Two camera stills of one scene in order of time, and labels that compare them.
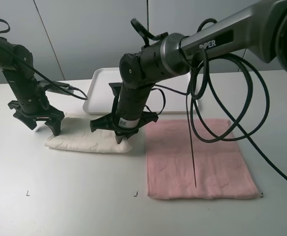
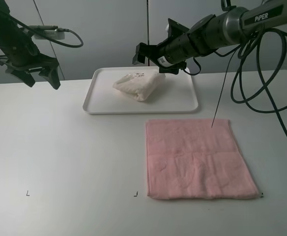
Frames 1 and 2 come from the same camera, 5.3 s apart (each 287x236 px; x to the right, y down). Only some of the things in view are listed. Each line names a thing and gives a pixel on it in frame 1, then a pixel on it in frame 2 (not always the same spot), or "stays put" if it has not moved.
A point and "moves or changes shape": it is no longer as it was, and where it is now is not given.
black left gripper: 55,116 → 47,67
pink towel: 221,169 stays put
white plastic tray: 169,95 stays put
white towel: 76,135 moves or changes shape
